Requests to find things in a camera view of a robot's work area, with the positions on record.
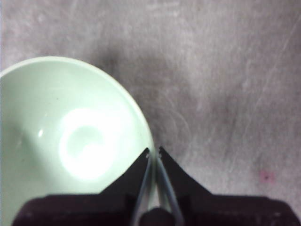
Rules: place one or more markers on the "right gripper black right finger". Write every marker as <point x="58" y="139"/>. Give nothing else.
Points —
<point x="211" y="209"/>

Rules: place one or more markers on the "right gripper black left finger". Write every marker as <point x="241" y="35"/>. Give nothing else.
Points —
<point x="113" y="207"/>

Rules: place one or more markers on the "green ribbed bowl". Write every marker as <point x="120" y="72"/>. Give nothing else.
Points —
<point x="47" y="106"/>

